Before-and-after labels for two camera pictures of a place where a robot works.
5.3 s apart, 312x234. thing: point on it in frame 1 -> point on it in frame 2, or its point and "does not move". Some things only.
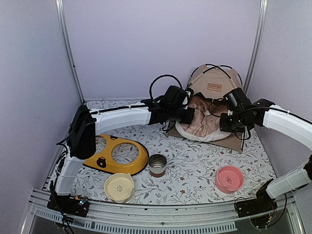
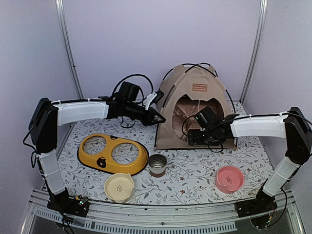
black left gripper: (189, 118) -> (150, 114)
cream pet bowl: (118, 186) does not move
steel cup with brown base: (157, 163) does not move
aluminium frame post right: (256, 44) does not move
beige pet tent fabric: (215, 81) -> (193, 80)
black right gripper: (224, 126) -> (198, 140)
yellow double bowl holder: (105, 160) does not move
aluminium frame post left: (61, 13) does not move
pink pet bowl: (229, 179) does not move
